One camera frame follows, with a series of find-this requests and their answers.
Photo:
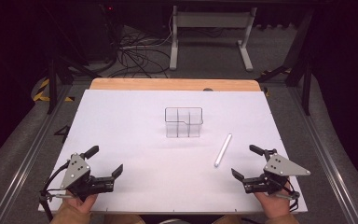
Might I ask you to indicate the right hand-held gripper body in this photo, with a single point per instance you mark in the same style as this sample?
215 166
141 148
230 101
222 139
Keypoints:
281 168

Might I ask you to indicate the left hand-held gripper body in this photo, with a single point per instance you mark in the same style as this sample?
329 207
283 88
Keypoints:
74 170

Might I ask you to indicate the person's left hand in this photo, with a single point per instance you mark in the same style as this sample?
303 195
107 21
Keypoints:
81 203

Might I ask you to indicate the person's right hand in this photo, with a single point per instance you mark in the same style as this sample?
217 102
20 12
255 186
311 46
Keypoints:
273 206

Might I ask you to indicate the white pen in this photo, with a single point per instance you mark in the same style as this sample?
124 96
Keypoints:
223 150

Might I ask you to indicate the white board sheet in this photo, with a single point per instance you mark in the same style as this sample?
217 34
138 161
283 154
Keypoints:
155 174

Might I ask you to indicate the person's legs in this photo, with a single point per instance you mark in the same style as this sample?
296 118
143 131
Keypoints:
180 219

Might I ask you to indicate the clear plastic divided organizer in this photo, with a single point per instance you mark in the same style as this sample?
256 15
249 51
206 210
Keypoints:
183 122

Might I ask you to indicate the yellow black hazard tape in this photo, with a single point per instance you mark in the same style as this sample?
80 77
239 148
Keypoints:
42 92

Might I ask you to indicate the black metal stand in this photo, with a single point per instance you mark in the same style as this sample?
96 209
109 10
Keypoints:
53 77
301 71

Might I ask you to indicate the wooden table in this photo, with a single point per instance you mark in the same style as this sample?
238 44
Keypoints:
174 84

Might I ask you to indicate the aluminium floor rail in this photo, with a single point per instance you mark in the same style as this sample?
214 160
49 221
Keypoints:
326 158
28 158

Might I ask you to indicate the white metal desk frame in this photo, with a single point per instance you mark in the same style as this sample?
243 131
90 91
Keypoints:
211 21

